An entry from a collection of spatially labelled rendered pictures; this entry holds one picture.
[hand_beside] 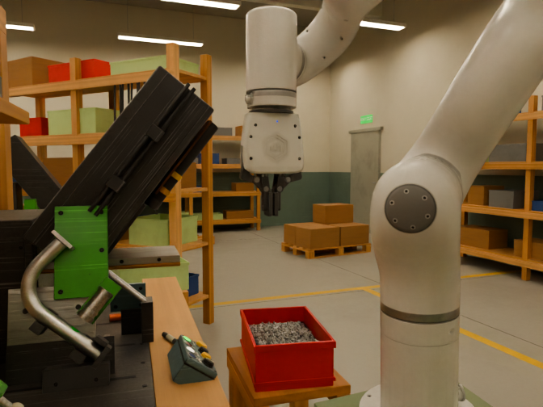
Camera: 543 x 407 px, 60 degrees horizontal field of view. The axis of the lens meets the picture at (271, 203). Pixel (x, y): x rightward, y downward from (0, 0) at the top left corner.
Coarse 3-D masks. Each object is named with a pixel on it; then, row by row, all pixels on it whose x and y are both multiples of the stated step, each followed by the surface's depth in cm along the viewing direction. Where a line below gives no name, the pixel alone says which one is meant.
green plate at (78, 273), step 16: (64, 208) 108; (80, 208) 109; (96, 208) 110; (64, 224) 107; (80, 224) 108; (96, 224) 109; (80, 240) 107; (96, 240) 108; (64, 256) 106; (80, 256) 107; (96, 256) 108; (64, 272) 105; (80, 272) 106; (96, 272) 107; (64, 288) 105; (80, 288) 106
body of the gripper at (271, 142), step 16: (256, 112) 75; (272, 112) 76; (288, 112) 76; (256, 128) 75; (272, 128) 76; (288, 128) 77; (256, 144) 75; (272, 144) 76; (288, 144) 77; (240, 160) 79; (256, 160) 76; (272, 160) 76; (288, 160) 77
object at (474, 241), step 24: (528, 120) 555; (528, 144) 556; (504, 168) 584; (528, 168) 552; (480, 192) 635; (504, 192) 593; (528, 192) 558; (528, 216) 554; (480, 240) 639; (504, 240) 638; (528, 240) 562; (528, 264) 556
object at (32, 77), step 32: (32, 64) 436; (64, 64) 417; (96, 64) 401; (128, 64) 382; (160, 64) 368; (192, 64) 392; (32, 96) 482; (128, 96) 371; (32, 128) 438; (64, 128) 418; (96, 128) 401; (64, 160) 427; (160, 224) 374; (192, 224) 401; (192, 288) 404
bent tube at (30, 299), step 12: (60, 240) 103; (48, 252) 102; (60, 252) 104; (36, 264) 101; (24, 276) 100; (36, 276) 101; (24, 288) 99; (24, 300) 99; (36, 300) 100; (36, 312) 99; (48, 312) 100; (48, 324) 99; (60, 324) 100; (60, 336) 100; (72, 336) 100; (84, 336) 102; (84, 348) 100; (96, 348) 101
